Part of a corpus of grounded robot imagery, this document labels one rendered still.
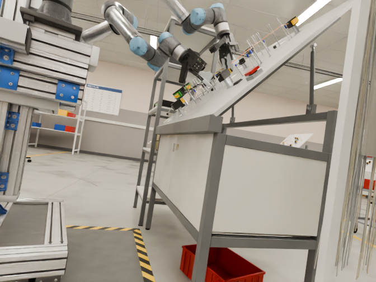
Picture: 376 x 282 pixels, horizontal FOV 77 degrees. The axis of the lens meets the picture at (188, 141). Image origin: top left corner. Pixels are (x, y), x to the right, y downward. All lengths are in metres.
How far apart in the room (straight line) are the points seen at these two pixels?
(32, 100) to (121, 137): 7.55
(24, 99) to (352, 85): 1.26
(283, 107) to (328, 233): 9.62
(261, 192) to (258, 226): 0.14
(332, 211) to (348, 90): 0.33
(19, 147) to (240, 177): 1.06
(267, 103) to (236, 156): 9.03
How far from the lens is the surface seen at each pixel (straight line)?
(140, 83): 9.00
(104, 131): 8.87
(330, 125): 1.28
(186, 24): 1.46
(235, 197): 0.99
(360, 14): 0.87
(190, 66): 1.23
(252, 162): 1.01
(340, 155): 0.75
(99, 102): 8.98
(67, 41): 1.23
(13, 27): 1.12
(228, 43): 1.36
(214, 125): 0.92
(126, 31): 1.30
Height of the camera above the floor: 0.72
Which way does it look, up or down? 2 degrees up
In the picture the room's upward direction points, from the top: 9 degrees clockwise
